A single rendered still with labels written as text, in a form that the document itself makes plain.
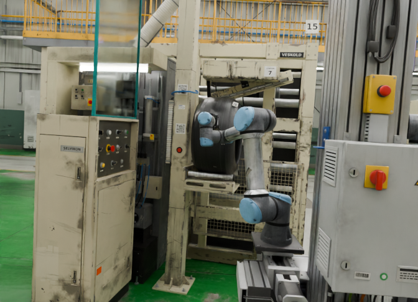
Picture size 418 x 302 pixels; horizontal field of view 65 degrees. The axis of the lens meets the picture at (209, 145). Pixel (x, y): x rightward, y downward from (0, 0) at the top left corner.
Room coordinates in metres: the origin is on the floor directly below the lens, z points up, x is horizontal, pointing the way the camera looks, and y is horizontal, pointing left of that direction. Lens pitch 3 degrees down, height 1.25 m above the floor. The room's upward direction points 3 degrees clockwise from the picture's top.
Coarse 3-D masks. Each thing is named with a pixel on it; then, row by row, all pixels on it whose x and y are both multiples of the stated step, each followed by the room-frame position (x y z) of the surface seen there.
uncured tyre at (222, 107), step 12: (204, 108) 2.29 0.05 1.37; (216, 108) 2.28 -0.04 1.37; (228, 108) 2.27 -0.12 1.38; (228, 120) 2.21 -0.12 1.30; (192, 132) 2.26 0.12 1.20; (192, 144) 2.27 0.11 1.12; (216, 144) 2.20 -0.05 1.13; (228, 144) 2.20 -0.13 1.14; (240, 144) 2.64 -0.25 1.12; (192, 156) 2.31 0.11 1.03; (204, 156) 2.25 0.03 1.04; (216, 156) 2.23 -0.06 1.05; (228, 156) 2.23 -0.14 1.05; (204, 168) 2.32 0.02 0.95; (216, 168) 2.29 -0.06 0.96; (228, 168) 2.29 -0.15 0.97
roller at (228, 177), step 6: (192, 174) 2.36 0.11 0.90; (198, 174) 2.35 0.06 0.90; (204, 174) 2.34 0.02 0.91; (210, 174) 2.33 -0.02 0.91; (216, 174) 2.33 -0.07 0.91; (222, 174) 2.32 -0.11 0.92; (228, 174) 2.32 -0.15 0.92; (234, 174) 2.32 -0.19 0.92; (228, 180) 2.32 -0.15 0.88; (234, 180) 2.31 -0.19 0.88
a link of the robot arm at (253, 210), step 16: (240, 112) 1.55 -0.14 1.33; (256, 112) 1.54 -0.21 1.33; (240, 128) 1.53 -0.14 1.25; (256, 128) 1.52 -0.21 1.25; (256, 144) 1.52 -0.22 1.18; (256, 160) 1.51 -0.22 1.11; (256, 176) 1.49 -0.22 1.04; (256, 192) 1.47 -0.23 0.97; (240, 208) 1.51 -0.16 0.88; (256, 208) 1.44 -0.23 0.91; (272, 208) 1.49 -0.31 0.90
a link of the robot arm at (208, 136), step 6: (204, 126) 1.87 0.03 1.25; (210, 126) 1.87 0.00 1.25; (204, 132) 1.86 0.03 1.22; (210, 132) 1.87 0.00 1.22; (216, 132) 1.90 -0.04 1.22; (204, 138) 1.86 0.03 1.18; (210, 138) 1.86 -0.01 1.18; (216, 138) 1.89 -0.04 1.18; (204, 144) 1.86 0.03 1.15; (210, 144) 1.86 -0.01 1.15
